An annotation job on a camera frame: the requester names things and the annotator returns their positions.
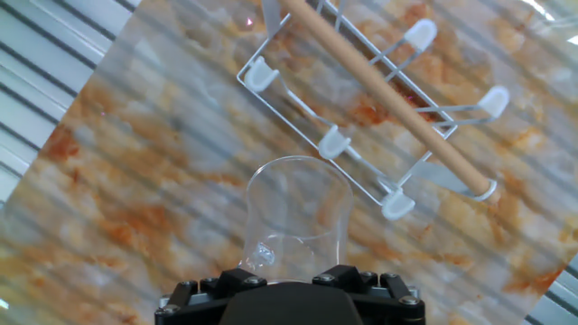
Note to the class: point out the orange marble pattern mat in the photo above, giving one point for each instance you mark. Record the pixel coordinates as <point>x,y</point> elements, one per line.
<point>180,180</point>

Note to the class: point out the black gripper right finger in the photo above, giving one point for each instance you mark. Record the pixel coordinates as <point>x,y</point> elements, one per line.
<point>379,293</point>

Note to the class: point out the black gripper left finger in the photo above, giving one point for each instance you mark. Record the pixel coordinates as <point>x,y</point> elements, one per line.
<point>203,293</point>

